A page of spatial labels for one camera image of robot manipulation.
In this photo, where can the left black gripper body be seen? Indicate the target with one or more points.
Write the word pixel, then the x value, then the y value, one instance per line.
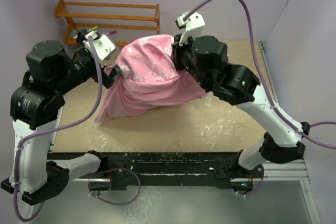
pixel 83 67

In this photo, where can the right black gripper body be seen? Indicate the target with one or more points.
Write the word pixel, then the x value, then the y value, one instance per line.
pixel 182 54

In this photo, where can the pink pillow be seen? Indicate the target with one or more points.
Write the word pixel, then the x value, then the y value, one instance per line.
pixel 131 100

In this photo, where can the pink satin pillowcase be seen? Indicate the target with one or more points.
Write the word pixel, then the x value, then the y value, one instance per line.
pixel 149 74

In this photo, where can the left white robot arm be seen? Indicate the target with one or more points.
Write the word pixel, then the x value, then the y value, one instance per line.
pixel 34 110

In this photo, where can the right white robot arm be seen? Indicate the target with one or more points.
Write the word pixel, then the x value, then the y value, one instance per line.
pixel 205 59

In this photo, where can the wooden shelf rack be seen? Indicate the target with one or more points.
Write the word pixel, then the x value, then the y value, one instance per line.
pixel 77 20

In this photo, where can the green capped marker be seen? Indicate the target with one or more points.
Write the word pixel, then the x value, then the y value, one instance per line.
pixel 93 28

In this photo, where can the magenta capped marker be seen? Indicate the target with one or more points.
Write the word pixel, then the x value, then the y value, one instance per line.
pixel 111 32

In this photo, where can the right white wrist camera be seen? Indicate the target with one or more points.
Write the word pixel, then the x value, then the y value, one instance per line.
pixel 192 25

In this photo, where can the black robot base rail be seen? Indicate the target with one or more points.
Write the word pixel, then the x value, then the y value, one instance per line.
pixel 195 169

